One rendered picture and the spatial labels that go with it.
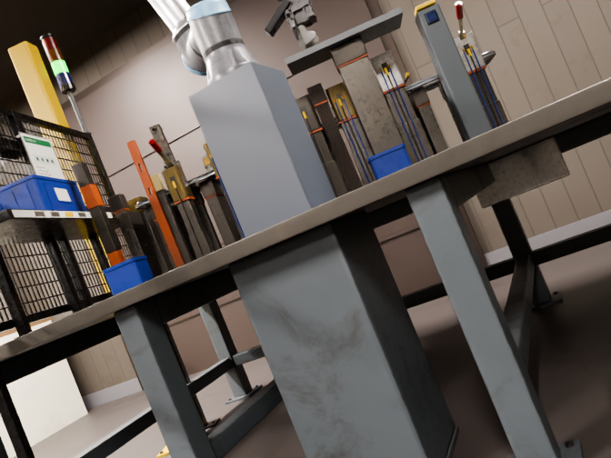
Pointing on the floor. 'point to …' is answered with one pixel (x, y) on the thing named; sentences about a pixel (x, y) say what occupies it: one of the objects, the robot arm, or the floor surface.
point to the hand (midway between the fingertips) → (305, 54)
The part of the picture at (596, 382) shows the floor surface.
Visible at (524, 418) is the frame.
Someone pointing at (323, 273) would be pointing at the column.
